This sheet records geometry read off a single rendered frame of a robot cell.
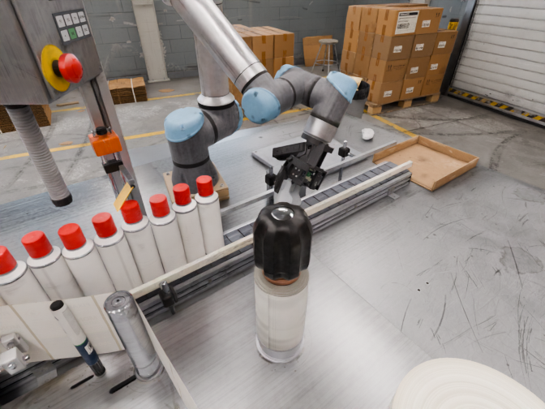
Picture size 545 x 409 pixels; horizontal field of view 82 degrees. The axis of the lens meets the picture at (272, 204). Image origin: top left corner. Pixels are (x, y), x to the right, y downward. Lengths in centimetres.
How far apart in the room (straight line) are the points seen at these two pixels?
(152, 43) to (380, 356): 570
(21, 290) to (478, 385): 68
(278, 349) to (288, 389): 6
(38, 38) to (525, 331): 99
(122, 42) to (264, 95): 536
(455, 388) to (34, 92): 66
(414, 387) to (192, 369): 35
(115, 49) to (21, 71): 546
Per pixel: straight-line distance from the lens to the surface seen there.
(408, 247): 94
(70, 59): 54
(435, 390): 48
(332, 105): 76
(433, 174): 131
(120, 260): 66
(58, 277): 67
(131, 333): 53
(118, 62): 602
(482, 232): 109
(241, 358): 62
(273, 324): 52
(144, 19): 592
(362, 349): 65
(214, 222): 71
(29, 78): 54
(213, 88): 100
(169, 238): 67
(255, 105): 69
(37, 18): 55
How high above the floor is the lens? 143
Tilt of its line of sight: 36 degrees down
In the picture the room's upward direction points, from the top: straight up
